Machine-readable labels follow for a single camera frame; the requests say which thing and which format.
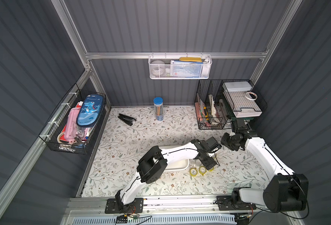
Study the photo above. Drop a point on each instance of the blue dinosaur pencil case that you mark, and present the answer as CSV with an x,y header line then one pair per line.
x,y
90,111

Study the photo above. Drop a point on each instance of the white wire wall basket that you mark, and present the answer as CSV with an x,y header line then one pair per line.
x,y
206,60

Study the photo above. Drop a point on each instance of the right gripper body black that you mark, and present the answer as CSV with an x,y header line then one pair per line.
x,y
239,123

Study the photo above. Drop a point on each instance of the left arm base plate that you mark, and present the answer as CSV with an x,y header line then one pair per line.
x,y
113,207

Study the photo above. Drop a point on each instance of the blue white packet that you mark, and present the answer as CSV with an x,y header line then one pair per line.
x,y
186,69

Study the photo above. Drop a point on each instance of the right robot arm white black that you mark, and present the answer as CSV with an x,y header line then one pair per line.
x,y
286,190

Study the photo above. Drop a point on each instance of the white tape roll in basket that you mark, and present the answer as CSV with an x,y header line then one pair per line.
x,y
157,68

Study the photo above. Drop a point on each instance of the black wire side basket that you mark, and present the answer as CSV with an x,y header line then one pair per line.
x,y
53,133

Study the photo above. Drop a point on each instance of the pink pencil case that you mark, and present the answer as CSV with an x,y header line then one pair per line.
x,y
71,125

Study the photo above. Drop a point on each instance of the black wire desk organizer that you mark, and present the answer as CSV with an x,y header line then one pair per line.
x,y
212,108

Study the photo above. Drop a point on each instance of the blue-lidded colored pencil tube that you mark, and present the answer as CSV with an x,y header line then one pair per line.
x,y
158,106

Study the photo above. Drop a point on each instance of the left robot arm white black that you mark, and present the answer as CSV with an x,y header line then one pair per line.
x,y
153,164

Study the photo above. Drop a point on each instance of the black stapler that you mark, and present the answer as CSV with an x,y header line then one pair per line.
x,y
127,119

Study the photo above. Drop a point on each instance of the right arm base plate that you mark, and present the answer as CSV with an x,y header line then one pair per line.
x,y
227,203

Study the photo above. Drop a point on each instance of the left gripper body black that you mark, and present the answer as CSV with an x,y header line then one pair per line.
x,y
208,160

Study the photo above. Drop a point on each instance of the white grid notebook stack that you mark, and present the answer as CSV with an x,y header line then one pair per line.
x,y
243,101

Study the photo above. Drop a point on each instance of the white plastic storage box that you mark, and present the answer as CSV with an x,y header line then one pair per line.
x,y
180,165

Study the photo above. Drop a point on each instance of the yellow transparent tape roll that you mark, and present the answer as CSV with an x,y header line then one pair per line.
x,y
202,170
193,172

